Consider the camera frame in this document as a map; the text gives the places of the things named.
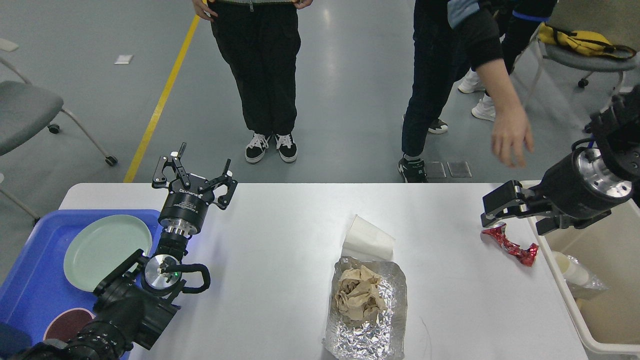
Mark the grey chair left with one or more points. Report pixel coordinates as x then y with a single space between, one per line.
26 109

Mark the person in dark jeans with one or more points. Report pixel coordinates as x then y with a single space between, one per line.
451 36

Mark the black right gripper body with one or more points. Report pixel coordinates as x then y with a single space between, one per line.
581 186

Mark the yellow bag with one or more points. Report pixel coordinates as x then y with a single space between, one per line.
585 42

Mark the aluminium foil sheet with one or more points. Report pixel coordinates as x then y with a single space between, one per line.
381 339

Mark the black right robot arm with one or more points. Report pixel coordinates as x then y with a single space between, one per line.
615 131

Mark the green plate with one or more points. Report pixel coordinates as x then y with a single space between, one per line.
101 247

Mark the blue plastic tray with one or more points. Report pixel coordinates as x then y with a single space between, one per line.
36 290

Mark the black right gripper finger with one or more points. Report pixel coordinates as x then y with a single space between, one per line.
557 221
512 199

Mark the grey chair right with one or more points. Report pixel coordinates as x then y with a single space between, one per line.
573 60

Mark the crumpled brown paper on foil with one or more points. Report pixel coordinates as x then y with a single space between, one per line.
358 296

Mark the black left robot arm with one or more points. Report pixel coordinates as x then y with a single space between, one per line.
167 276

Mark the person in black trousers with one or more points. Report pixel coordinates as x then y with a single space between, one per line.
259 40

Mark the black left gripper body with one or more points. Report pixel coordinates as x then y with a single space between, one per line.
184 211

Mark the red foil wrapper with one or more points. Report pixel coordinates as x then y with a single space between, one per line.
497 233

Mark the grey chair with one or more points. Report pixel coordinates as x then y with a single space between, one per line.
573 60
26 109

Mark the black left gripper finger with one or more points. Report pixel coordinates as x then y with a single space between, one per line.
180 180
219 191

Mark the beige plastic bin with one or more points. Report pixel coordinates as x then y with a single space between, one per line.
609 323

